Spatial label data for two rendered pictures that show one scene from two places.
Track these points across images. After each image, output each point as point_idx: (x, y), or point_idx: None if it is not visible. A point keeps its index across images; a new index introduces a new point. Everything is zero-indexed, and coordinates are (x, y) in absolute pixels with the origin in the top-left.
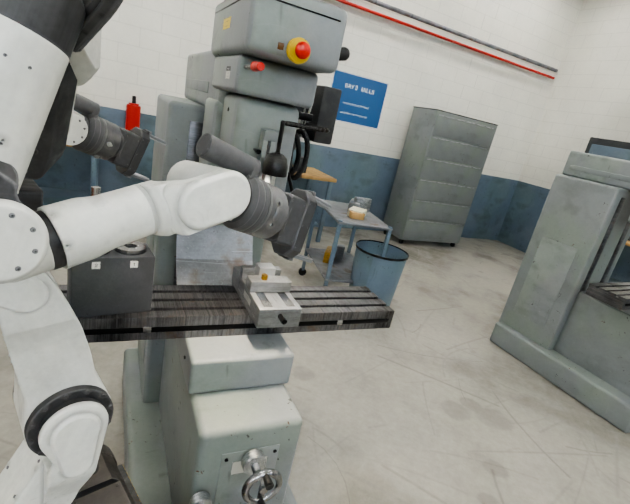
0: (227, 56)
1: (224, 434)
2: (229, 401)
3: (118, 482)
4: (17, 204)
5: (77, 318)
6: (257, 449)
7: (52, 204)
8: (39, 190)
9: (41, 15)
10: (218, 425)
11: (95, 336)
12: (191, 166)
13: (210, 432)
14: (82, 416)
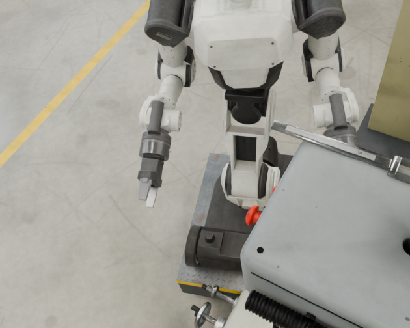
0: None
1: (236, 302)
2: (259, 325)
3: None
4: (155, 63)
5: (224, 144)
6: (220, 327)
7: (171, 77)
8: (226, 94)
9: None
10: (243, 302)
11: None
12: (166, 109)
13: (243, 294)
14: (222, 172)
